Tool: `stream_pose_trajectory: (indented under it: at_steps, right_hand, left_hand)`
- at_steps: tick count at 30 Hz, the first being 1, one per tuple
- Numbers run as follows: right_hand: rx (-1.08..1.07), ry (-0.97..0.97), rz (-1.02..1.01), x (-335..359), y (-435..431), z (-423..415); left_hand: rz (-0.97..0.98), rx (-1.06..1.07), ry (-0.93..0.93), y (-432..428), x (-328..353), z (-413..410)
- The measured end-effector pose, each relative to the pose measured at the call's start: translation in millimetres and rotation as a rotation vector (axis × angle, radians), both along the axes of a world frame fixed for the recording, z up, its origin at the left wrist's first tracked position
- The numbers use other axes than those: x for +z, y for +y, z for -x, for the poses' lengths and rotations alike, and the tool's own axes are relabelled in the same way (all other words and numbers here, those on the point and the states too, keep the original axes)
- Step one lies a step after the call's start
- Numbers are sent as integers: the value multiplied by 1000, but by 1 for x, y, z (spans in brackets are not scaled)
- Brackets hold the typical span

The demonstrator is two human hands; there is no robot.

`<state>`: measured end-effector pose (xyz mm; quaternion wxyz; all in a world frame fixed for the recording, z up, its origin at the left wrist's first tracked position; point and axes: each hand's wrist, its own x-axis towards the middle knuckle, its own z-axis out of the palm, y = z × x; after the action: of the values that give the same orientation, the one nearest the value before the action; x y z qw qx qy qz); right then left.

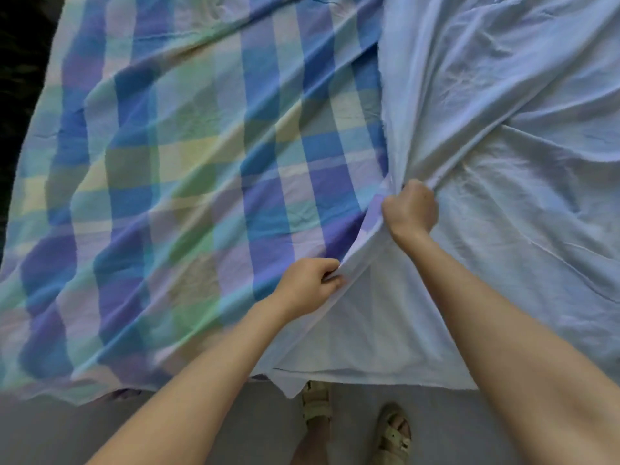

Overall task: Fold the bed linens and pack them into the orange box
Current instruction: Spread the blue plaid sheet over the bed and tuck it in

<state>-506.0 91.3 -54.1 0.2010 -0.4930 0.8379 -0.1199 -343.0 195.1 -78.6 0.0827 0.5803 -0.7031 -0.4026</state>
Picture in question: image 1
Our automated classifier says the person's left hand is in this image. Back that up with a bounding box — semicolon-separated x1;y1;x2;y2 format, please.
274;256;346;322

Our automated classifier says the person's right hand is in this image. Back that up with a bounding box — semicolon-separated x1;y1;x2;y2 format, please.
380;179;441;252

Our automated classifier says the white bed sheet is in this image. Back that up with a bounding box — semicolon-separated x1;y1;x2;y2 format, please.
0;0;620;405

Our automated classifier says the person's left forearm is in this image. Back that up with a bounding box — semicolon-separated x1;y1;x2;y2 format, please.
87;300;294;465

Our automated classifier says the person's right forearm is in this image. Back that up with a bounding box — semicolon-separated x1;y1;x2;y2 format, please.
392;232;620;465

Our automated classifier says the person's left leg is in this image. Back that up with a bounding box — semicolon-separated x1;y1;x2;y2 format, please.
289;421;333;465

